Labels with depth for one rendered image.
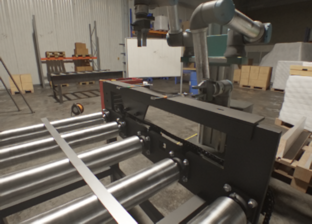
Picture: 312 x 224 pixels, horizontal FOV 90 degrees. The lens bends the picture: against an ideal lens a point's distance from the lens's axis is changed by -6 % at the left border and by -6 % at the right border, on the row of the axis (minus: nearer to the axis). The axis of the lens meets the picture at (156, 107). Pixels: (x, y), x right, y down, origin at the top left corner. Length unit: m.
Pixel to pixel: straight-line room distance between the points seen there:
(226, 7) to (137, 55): 4.65
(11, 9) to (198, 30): 10.40
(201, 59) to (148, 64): 4.50
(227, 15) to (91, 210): 1.04
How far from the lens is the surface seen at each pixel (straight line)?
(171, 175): 0.75
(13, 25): 10.91
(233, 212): 0.62
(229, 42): 1.63
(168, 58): 5.73
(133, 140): 0.96
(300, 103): 4.03
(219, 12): 1.02
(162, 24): 12.34
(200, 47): 1.13
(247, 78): 9.09
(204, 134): 2.16
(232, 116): 0.60
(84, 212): 0.63
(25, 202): 1.70
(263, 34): 1.51
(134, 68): 5.52
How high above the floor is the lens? 1.35
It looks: 16 degrees down
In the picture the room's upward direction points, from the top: straight up
